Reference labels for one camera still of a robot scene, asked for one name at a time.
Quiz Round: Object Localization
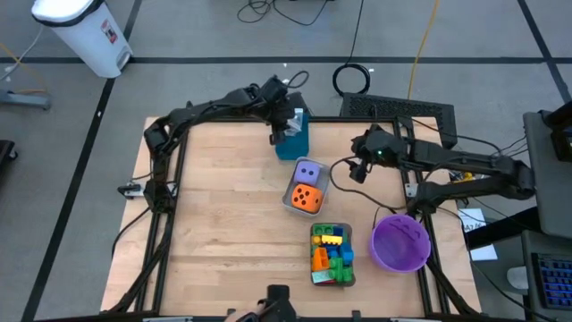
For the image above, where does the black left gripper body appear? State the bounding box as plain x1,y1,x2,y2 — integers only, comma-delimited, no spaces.
248,74,297,131

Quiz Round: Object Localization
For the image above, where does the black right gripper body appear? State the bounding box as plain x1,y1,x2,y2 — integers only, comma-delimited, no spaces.
350,123,404,166

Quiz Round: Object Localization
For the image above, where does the white plastic bin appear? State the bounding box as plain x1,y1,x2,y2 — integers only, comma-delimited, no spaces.
281,156,332,218

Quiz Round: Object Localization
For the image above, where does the purple foam die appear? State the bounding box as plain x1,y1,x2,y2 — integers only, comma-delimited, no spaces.
293,160,322,187

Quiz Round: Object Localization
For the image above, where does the orange foam die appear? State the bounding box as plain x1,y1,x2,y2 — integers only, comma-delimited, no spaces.
290,183,324,215

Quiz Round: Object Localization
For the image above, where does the large orange peg block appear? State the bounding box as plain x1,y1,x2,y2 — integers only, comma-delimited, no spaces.
311,247,331,273

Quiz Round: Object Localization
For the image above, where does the teal plastic bin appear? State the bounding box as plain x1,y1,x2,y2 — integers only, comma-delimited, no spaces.
274,114,311,161

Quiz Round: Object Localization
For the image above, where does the black box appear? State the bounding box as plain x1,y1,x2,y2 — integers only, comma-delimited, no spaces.
285,90,310,118

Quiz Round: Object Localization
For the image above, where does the black perforated computer case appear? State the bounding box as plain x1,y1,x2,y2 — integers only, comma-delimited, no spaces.
340,92,458,156

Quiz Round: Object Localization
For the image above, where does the grey translucent plastic bin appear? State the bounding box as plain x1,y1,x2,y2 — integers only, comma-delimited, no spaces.
309,222,358,287

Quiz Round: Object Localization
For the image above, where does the purple plastic bucket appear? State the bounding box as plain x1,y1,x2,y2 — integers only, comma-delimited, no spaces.
369,213,433,274

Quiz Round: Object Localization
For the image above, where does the white paper sheet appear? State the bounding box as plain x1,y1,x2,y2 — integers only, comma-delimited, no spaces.
457,208,499,262

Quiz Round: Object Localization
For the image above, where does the black desk leg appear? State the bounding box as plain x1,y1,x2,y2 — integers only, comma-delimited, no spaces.
464,205,544,251

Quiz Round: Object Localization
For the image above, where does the white computer mouse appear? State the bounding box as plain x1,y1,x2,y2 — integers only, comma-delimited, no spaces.
506,266,531,291

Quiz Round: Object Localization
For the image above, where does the white pedal trash can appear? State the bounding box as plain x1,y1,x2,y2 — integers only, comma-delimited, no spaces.
30,0,134,80

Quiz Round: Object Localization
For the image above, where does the laptop with lit keyboard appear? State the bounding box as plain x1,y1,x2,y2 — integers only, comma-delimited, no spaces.
520,230,572,322

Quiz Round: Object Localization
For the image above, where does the grey stand base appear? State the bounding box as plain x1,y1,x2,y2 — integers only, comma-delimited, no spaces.
0,89,54,111

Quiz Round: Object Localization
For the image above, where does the black floor object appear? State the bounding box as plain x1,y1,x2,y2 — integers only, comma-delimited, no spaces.
0,139,19,174

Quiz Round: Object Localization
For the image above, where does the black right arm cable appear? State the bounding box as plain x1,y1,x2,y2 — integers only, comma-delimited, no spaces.
329,155,406,214

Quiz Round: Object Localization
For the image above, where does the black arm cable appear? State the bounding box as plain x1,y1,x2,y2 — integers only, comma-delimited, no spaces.
284,70,310,89
329,155,406,214

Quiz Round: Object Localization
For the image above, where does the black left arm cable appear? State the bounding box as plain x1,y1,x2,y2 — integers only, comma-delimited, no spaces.
284,70,310,89

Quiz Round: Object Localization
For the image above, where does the black aluminium table frame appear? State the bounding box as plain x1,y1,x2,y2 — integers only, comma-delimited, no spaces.
106,114,482,322

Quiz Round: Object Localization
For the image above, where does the black coiled cable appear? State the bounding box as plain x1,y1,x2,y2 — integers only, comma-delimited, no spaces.
331,0,371,98

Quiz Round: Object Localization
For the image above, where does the black looped floor cable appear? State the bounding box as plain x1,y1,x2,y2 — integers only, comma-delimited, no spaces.
236,0,330,27

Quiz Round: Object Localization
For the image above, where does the yellow cable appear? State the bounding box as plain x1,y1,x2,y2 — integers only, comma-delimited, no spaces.
406,0,442,100

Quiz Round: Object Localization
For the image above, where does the white floor cable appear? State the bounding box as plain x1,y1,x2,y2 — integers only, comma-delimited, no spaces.
0,24,45,84

